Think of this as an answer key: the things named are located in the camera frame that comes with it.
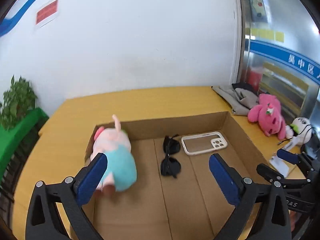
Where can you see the cartoon poster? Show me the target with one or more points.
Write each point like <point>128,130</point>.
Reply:
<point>257,3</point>

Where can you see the metal framed glass partition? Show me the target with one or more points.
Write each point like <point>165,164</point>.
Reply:
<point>287,17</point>

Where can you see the black sunglasses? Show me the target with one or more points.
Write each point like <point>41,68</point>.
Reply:
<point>170,166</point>

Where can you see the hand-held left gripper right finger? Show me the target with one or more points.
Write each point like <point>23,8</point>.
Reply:
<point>225,180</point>

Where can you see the pink bear plush toy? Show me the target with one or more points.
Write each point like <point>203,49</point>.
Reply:
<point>266,115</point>

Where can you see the white phone stand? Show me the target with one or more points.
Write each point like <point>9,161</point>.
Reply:
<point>281,165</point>

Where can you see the yellow paper strip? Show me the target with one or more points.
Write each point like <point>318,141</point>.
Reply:
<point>267,34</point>

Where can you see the white plush toy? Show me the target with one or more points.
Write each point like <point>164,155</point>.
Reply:
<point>302,127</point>

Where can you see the green potted plant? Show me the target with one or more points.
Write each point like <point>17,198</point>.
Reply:
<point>17,97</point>

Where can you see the blue wall stripe decal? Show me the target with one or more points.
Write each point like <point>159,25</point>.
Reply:
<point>27,7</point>

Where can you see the grey cloth bag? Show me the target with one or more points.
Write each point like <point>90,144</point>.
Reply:
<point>232,100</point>

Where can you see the blue banner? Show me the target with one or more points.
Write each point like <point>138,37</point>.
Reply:
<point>275,51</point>

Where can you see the white phone case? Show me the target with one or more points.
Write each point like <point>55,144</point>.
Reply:
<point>218,143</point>

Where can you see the pink pig plush toy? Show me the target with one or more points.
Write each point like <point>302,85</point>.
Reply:
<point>120,165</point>

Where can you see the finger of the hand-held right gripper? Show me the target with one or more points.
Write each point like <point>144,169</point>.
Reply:
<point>270,173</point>
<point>286,155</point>

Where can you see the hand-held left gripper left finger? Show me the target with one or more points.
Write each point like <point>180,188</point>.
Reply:
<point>91,180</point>

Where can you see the brown cardboard box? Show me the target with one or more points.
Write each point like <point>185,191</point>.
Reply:
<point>180,205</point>

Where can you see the red wall sign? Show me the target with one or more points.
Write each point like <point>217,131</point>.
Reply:
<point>47,13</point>

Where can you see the green plastic crate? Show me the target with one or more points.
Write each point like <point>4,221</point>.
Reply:
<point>20,130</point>

